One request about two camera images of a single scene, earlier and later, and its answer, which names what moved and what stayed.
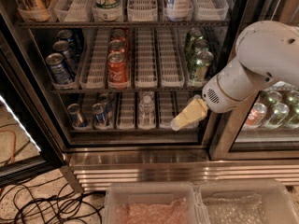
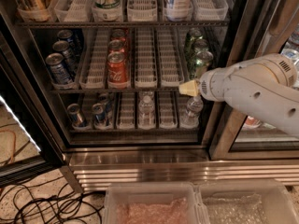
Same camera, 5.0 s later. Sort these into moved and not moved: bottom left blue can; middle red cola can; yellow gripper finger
Moved: yellow gripper finger
Not moved: middle red cola can; bottom left blue can
